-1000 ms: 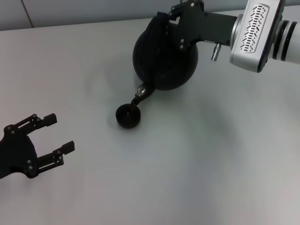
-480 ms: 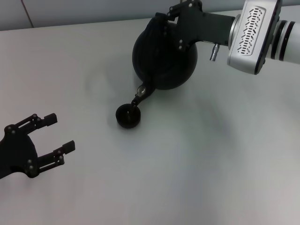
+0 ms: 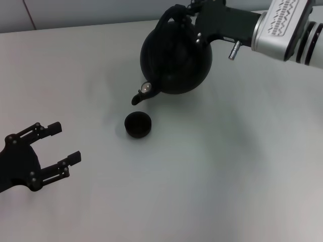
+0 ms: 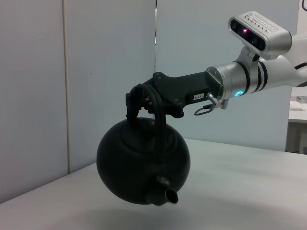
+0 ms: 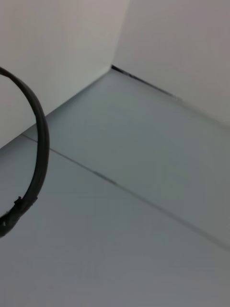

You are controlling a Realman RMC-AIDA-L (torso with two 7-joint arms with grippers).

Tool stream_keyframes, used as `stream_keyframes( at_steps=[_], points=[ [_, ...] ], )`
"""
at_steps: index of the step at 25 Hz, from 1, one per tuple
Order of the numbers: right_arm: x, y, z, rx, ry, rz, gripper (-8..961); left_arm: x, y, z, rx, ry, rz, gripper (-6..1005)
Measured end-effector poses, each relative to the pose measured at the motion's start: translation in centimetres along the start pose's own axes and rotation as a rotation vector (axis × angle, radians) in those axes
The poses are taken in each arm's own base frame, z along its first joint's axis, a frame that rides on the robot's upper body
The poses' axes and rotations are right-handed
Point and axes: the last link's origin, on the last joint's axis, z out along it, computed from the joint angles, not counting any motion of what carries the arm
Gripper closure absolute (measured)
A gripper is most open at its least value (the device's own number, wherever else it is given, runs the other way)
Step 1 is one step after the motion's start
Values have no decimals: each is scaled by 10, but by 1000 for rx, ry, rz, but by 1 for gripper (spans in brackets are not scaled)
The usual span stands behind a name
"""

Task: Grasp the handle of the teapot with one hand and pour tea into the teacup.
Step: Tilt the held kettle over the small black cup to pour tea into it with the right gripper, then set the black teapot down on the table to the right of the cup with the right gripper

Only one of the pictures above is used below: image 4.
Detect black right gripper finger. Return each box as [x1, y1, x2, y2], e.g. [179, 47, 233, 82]
[124, 92, 145, 120]
[141, 78, 160, 115]

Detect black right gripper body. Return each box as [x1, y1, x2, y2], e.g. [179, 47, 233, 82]
[152, 70, 225, 119]

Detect black round teapot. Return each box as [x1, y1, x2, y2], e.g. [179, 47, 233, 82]
[96, 83, 192, 207]

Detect thin right gripper cable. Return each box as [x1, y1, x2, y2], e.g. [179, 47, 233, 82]
[193, 104, 214, 117]

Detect silver right gripper cable connector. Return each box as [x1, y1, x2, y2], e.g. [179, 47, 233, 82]
[206, 92, 229, 110]

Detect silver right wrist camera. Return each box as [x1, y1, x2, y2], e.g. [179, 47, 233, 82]
[227, 10, 294, 61]

